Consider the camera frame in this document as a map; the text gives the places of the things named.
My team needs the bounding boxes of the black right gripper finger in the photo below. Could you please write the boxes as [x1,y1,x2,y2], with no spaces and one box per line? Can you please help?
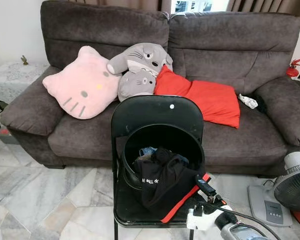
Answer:
[195,174,219,199]

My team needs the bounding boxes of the black garment red stripe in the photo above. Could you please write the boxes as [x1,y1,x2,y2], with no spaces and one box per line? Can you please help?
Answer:
[134,146,213,224]

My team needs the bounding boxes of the white standing fan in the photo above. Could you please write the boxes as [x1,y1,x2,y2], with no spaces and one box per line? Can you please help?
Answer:
[247,151,300,228]

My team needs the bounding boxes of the black plastic bucket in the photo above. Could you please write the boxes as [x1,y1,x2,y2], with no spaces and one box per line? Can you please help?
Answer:
[121,123,206,192]

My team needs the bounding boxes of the blue cloth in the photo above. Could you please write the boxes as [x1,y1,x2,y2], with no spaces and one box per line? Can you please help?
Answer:
[140,146,158,157]

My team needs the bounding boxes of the red pillow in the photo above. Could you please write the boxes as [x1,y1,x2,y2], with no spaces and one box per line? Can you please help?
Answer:
[154,65,241,129]

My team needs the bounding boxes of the black folding chair white dot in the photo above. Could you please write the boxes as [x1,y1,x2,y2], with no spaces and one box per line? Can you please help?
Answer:
[111,95,226,240]

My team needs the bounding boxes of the white crumpled cloth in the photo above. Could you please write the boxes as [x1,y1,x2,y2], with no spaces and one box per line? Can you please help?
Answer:
[238,93,259,110]

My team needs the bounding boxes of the small grey cat plush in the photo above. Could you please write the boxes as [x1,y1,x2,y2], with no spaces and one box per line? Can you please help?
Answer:
[117,70,157,102]

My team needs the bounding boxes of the red fire extinguisher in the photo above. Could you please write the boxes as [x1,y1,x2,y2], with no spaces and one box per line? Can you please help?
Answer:
[286,57,300,78]

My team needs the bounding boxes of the large grey Totoro plush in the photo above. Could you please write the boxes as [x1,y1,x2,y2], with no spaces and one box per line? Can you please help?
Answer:
[107,42,174,78]

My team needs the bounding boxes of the pink cat face cushion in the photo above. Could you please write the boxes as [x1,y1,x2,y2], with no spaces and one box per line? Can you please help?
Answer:
[42,46,122,120]

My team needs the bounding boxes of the bright window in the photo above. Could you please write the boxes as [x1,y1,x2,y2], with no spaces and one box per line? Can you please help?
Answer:
[171,0,231,13]

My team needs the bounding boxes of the brown curtain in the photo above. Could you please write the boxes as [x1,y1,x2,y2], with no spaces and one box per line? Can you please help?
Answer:
[227,0,300,18]

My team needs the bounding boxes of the side table lace cloth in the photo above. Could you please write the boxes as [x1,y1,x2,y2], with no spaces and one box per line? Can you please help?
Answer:
[0,61,50,105]

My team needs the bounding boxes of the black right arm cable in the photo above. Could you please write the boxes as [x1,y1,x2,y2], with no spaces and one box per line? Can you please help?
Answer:
[197,200,283,240]

